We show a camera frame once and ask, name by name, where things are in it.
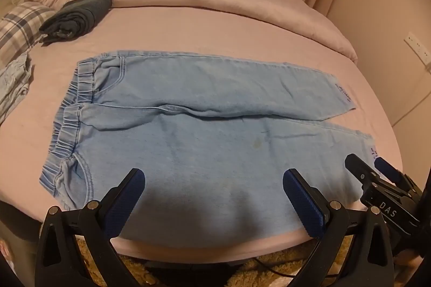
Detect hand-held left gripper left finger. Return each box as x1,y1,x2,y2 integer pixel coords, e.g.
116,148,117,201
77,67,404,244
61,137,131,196
35,169,159,287

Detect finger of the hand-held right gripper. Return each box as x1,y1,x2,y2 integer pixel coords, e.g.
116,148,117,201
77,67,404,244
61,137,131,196
374,157,410,189
344,154,382,201

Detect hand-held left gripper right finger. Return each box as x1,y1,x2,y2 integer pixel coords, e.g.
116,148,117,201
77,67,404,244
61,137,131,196
282,169,401,287

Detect light blue denim pants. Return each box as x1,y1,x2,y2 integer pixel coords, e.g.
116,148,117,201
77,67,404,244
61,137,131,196
40,51,376,239

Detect pile of grey clothes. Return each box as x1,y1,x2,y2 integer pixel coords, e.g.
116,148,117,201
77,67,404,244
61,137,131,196
0,51,34,124

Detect pink bed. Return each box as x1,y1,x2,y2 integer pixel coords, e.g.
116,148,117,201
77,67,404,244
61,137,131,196
0,0,405,262

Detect dark folded garment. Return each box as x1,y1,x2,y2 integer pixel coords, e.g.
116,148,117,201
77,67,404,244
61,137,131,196
39,0,113,45

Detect plaid pillow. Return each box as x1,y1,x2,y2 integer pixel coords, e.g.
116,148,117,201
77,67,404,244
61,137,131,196
0,2,56,67

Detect black floor cable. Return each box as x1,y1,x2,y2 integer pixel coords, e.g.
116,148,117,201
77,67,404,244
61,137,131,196
252,257,304,278

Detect white wall socket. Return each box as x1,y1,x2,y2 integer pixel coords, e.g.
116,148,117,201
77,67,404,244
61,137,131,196
404,32,431,65

